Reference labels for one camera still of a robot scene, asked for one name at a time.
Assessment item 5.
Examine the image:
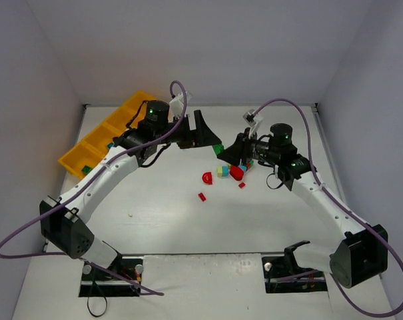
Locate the dark green lego brick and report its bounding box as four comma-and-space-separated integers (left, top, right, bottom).
212, 143, 224, 158

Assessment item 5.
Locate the red arch lego piece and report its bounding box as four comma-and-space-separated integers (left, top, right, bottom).
202, 171, 213, 185

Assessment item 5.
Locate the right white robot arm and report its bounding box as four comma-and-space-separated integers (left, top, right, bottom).
217, 123, 388, 289

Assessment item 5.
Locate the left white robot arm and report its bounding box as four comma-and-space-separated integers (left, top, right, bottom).
39, 99, 221, 270

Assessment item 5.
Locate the lego brick pile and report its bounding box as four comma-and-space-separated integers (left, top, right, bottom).
216, 160, 254, 181

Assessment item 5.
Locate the small red lego brick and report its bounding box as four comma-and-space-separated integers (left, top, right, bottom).
198, 193, 206, 202

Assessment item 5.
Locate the green lego in bin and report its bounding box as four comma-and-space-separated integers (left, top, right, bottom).
81, 165, 92, 174

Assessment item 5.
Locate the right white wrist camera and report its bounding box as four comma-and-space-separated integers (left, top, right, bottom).
242, 109, 263, 137

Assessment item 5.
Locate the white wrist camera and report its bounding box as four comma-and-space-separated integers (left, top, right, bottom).
242, 109, 263, 137
169, 93, 184, 118

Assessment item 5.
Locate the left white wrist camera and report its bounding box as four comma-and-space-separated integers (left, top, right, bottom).
169, 93, 184, 118

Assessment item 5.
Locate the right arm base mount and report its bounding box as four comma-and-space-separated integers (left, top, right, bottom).
261, 241, 328, 294

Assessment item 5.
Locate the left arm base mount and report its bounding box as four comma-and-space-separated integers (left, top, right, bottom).
79, 257, 143, 297

